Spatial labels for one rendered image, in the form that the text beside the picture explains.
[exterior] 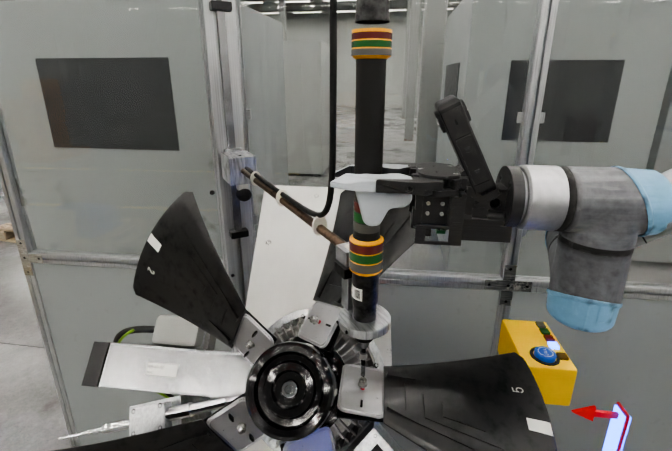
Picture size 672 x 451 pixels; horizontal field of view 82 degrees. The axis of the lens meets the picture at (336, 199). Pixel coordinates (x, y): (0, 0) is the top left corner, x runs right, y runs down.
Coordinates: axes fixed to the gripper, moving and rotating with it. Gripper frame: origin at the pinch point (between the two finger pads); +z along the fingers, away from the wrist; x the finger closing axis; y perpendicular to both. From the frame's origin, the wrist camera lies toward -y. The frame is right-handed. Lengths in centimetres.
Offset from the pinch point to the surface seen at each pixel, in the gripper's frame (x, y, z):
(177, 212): 11.6, 10.5, 28.6
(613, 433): 0, 35, -37
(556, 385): 21, 47, -41
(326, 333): 2.3, 24.7, 2.5
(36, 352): 130, 152, 201
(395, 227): 12.9, 11.7, -7.2
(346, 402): -3.2, 31.4, -1.1
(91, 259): 70, 52, 97
